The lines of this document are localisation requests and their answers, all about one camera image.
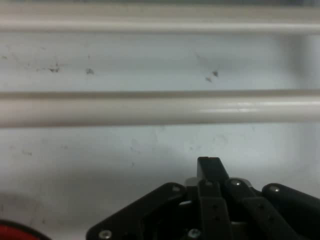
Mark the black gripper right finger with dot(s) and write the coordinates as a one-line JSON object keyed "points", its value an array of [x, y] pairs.
{"points": [[265, 212]]}

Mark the red round object black rim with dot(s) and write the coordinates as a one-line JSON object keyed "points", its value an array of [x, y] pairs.
{"points": [[15, 231]]}

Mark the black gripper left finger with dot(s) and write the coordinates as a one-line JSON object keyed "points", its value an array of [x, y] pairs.
{"points": [[160, 207]]}

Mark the white round bar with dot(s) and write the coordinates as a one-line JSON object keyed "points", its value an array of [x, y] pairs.
{"points": [[160, 111], [160, 21]]}

